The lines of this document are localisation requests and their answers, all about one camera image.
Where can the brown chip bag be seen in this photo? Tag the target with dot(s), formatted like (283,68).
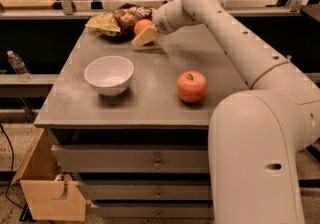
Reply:
(120,22)

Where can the clear water bottle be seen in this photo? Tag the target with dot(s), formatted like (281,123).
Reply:
(19,66)

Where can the orange fruit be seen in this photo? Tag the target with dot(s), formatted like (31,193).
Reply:
(142,24)

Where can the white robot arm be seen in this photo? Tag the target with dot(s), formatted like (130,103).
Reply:
(254,135)

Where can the white bowl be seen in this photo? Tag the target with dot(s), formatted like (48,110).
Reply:
(110,75)

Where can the red apple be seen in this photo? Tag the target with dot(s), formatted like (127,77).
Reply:
(191,86)

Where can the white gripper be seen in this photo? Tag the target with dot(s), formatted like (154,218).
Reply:
(161,21)

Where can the light wooden box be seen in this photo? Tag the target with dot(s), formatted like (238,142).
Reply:
(49,194)

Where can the grey drawer cabinet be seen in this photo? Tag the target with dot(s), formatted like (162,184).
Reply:
(142,153)

